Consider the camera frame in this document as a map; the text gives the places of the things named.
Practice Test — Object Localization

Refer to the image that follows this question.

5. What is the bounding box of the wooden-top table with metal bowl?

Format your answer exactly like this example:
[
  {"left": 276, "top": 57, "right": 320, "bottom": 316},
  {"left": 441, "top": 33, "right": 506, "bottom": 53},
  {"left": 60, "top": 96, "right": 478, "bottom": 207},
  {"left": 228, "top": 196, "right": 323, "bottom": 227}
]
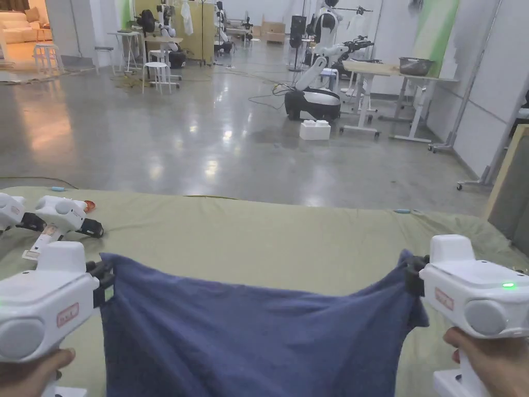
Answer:
[{"left": 339, "top": 56, "right": 460, "bottom": 144}]

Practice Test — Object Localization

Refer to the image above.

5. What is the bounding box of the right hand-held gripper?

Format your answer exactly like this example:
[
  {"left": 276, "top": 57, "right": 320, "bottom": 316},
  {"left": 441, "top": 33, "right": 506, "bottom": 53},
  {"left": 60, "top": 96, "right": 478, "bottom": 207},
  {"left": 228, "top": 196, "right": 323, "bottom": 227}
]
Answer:
[{"left": 404, "top": 235, "right": 529, "bottom": 397}]

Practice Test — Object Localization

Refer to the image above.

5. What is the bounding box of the white foam block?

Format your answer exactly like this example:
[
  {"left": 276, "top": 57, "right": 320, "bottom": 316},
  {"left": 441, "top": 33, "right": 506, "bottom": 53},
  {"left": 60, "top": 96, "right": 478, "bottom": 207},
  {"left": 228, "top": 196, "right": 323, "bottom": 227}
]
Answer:
[{"left": 299, "top": 118, "right": 332, "bottom": 141}]

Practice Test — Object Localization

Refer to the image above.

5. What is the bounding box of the small blue stool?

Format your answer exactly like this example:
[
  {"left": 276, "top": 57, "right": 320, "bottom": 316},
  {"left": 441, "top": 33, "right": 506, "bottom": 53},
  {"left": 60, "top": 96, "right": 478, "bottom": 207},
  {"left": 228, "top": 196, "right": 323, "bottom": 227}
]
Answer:
[{"left": 320, "top": 69, "right": 340, "bottom": 93}]

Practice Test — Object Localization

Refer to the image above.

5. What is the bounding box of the grey-top stool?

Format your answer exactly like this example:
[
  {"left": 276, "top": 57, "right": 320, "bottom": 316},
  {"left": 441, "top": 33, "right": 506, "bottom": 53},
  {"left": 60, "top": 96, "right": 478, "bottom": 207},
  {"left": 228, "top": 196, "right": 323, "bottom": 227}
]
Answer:
[{"left": 94, "top": 45, "right": 115, "bottom": 75}]

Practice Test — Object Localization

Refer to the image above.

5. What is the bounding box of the spare white hand-held gripper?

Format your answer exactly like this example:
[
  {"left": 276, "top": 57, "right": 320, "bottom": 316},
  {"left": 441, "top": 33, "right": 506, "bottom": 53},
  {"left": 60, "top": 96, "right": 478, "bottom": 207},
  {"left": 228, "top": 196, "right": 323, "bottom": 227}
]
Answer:
[
  {"left": 0, "top": 193, "right": 47, "bottom": 233},
  {"left": 21, "top": 195, "right": 105, "bottom": 262}
]

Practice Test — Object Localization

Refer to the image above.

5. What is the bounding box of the white humanoid robot, wheeled base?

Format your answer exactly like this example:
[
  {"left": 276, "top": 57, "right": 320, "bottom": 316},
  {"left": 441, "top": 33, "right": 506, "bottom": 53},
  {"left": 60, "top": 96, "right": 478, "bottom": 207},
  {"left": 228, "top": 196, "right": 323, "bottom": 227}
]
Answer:
[{"left": 284, "top": 0, "right": 375, "bottom": 121}]

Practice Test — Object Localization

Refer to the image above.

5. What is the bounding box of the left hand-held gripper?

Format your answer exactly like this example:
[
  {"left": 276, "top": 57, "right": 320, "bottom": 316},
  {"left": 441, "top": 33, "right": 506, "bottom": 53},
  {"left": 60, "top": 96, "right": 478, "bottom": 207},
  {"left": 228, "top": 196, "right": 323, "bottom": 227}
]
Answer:
[{"left": 0, "top": 241, "right": 117, "bottom": 397}]

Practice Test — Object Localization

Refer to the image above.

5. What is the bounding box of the person's left hand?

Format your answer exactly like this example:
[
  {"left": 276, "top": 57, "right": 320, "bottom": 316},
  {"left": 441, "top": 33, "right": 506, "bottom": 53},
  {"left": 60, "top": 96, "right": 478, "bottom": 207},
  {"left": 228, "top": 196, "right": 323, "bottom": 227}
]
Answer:
[{"left": 0, "top": 347, "right": 77, "bottom": 397}]

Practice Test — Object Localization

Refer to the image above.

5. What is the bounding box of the dark blue garment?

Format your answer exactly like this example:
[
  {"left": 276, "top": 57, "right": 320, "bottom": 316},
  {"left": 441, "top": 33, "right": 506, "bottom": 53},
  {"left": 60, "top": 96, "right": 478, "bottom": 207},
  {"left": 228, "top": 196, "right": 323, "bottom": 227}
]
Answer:
[{"left": 99, "top": 248, "right": 430, "bottom": 397}]

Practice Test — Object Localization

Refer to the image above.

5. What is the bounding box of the beige sofa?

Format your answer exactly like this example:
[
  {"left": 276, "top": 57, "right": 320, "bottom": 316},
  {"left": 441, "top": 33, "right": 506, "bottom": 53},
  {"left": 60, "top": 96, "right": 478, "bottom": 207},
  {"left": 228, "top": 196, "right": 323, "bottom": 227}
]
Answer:
[{"left": 0, "top": 7, "right": 53, "bottom": 43}]

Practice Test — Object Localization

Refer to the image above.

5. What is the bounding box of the person's right hand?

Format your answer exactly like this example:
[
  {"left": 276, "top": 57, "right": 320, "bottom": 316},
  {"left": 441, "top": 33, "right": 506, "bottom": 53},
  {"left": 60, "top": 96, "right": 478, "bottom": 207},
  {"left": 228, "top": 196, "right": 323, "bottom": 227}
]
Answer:
[{"left": 443, "top": 326, "right": 529, "bottom": 397}]

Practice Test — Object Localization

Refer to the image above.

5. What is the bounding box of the stack of cartons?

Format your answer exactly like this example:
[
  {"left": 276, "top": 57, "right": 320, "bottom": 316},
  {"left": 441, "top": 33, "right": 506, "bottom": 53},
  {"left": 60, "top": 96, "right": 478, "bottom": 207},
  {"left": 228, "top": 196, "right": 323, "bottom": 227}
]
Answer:
[{"left": 259, "top": 20, "right": 287, "bottom": 44}]

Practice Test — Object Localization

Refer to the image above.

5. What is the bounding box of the white robot with black base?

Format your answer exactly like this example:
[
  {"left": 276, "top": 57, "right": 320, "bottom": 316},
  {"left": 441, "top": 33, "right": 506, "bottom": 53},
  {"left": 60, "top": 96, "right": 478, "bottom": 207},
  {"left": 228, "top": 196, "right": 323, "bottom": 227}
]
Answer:
[
  {"left": 157, "top": 0, "right": 188, "bottom": 69},
  {"left": 214, "top": 0, "right": 237, "bottom": 55}
]

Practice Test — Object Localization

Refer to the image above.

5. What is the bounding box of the white folding table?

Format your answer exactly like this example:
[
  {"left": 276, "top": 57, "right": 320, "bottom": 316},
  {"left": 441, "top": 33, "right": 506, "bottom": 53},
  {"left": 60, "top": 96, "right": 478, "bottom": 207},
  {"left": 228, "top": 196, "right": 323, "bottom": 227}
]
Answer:
[{"left": 107, "top": 30, "right": 146, "bottom": 76}]

